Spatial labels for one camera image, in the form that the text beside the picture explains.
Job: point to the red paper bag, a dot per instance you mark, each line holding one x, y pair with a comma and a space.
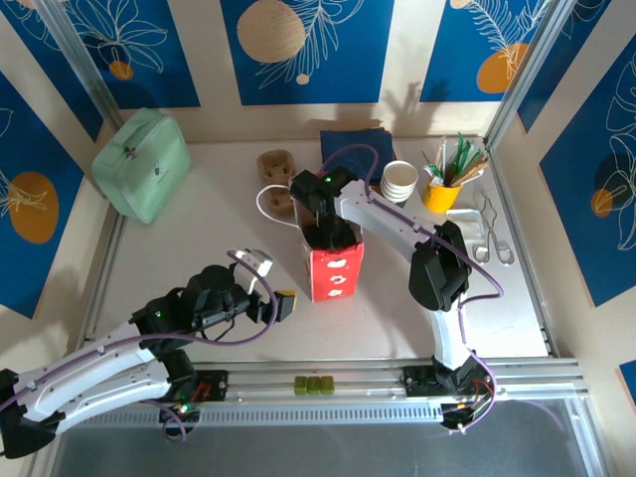
338, 278

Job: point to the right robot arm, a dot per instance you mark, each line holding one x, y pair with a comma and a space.
377, 213

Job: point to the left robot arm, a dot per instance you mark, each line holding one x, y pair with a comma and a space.
89, 377

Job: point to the blue paper napkin stack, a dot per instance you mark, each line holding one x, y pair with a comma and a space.
333, 144

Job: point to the cardboard cup carrier stack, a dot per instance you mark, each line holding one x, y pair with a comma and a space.
273, 164

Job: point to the green block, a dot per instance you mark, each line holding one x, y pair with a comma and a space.
300, 385
327, 385
313, 385

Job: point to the paper cup stack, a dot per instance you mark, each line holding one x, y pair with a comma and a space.
400, 176

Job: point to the white sugar stick packet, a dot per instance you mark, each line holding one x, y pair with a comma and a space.
433, 169

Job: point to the left circuit board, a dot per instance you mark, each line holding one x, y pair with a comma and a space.
179, 410

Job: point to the circuit board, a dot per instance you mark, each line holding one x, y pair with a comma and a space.
459, 407
179, 410

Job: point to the yellow stirrer cup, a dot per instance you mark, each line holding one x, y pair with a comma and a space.
439, 199

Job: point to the paper wrapped straw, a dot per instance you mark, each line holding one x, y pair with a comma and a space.
441, 151

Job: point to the mint green lunch bag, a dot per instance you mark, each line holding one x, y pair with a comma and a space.
139, 169

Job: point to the wooden stirrer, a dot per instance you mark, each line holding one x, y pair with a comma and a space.
474, 168
474, 175

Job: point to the metal tongs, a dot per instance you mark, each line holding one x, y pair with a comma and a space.
490, 216

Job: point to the right circuit board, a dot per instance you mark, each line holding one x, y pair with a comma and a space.
459, 407

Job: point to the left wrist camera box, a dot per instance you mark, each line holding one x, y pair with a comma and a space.
256, 266

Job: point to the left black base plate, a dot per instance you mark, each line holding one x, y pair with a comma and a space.
218, 385

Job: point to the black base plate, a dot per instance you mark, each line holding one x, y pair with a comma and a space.
218, 385
417, 382

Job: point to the aluminium front rail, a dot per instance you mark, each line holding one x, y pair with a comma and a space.
348, 370

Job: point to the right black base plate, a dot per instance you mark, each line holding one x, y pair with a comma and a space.
417, 382

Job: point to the aluminium frame post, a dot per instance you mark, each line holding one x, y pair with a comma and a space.
527, 69
84, 64

